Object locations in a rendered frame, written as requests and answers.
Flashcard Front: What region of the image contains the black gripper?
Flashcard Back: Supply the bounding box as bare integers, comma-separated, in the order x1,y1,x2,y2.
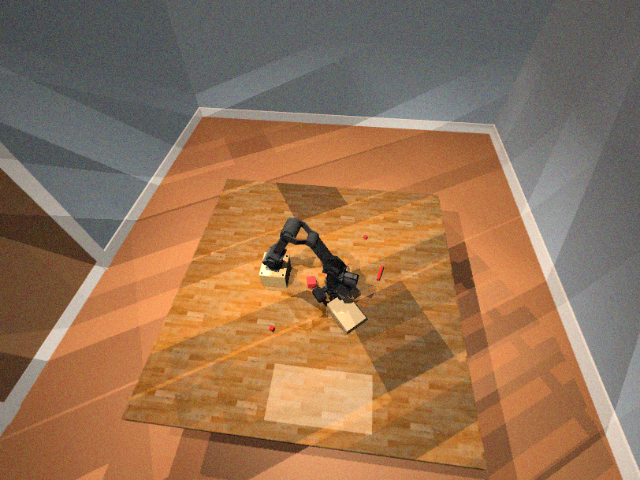
312,276,340,303

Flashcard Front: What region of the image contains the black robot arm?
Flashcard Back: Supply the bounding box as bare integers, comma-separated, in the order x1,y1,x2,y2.
262,218,359,300

